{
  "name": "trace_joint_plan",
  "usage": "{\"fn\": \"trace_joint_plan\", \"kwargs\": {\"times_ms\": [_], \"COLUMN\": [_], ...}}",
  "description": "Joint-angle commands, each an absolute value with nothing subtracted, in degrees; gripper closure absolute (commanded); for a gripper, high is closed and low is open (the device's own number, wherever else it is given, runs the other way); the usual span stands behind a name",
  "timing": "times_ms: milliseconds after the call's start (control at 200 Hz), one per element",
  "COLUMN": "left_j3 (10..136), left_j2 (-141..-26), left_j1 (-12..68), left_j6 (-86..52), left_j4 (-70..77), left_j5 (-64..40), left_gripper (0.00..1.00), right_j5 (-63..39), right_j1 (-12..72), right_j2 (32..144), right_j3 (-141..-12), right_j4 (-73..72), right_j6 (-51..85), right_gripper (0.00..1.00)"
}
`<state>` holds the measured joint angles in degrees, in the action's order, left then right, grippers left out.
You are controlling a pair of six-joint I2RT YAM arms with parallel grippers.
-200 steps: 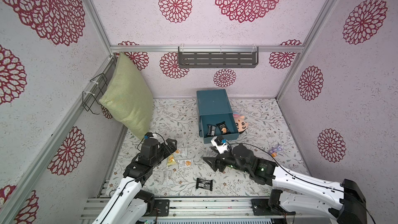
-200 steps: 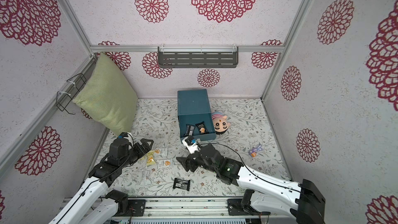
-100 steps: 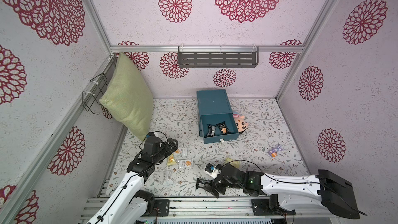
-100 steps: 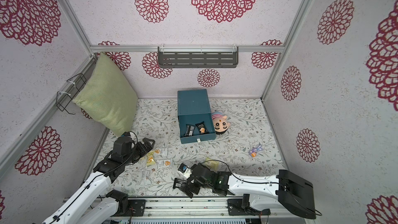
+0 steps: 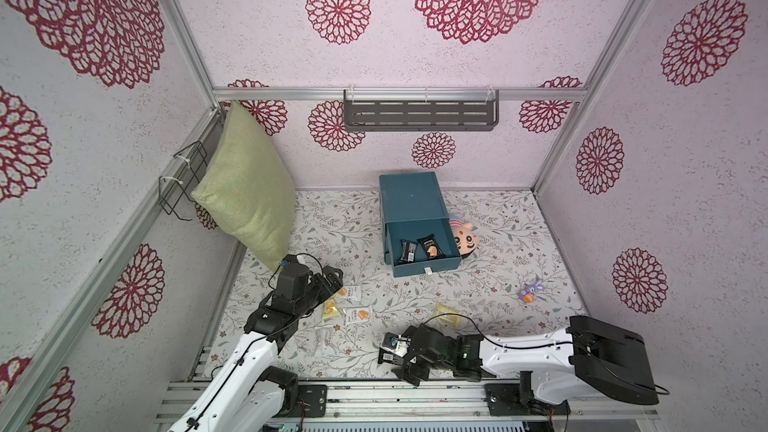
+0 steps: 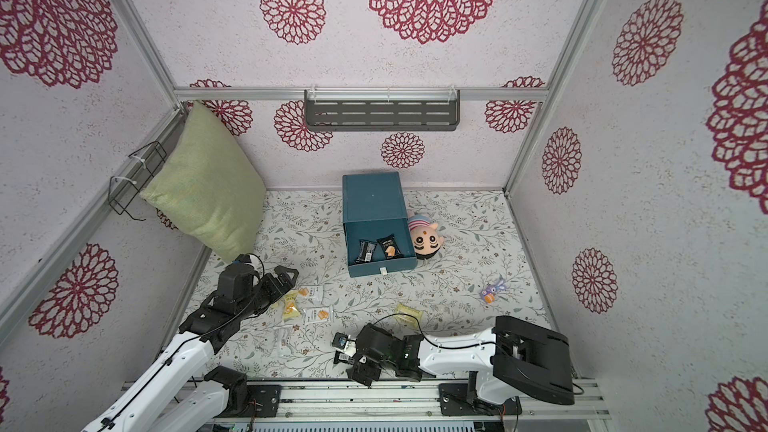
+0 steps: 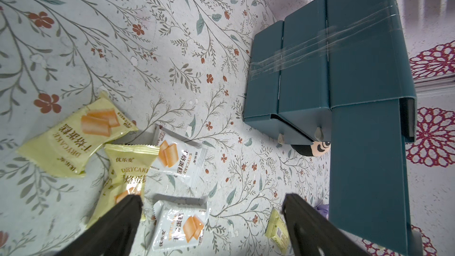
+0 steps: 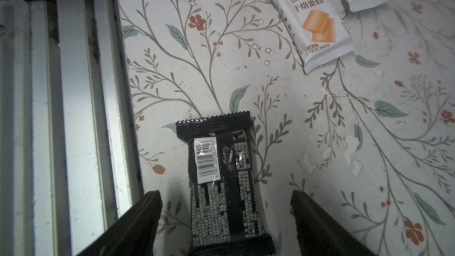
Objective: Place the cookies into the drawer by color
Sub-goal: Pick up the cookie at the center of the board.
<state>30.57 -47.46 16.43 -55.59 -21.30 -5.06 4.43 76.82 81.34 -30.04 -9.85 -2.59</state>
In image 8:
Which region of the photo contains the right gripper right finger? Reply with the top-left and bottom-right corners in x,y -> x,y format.
290,190 -> 374,256

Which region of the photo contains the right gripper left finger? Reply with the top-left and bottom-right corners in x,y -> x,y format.
79,191 -> 162,256

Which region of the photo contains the black cookie packet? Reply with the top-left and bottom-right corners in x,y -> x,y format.
175,111 -> 276,256

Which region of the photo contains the white cookie packet lower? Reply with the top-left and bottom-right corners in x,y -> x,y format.
271,0 -> 354,73

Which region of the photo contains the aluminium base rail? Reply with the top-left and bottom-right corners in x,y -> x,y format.
1,0 -> 143,256

